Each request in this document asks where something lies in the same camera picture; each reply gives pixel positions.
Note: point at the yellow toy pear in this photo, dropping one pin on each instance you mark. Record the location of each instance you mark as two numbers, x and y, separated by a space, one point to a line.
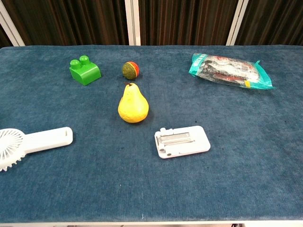
133 107

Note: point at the white folding phone stand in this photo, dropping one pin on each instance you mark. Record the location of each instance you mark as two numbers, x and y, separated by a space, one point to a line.
182 142

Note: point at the green and orange ball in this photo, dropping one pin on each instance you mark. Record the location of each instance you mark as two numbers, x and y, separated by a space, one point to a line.
130 70

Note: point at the blue velvet table cloth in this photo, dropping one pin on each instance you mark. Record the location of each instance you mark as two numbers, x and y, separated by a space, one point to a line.
151 184

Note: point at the green toy building block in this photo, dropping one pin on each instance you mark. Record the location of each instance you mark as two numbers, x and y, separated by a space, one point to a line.
85 73

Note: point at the teal plastic snack packet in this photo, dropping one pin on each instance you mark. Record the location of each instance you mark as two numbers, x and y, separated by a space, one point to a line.
227 71

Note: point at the white handheld fan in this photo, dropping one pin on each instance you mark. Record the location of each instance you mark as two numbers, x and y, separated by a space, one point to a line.
35 142

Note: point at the dark brown pleated curtain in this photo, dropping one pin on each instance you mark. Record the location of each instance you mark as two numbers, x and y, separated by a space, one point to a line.
71 21

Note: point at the white frame post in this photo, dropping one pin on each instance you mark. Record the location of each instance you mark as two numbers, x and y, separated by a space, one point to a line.
132 22
236 22
10 26

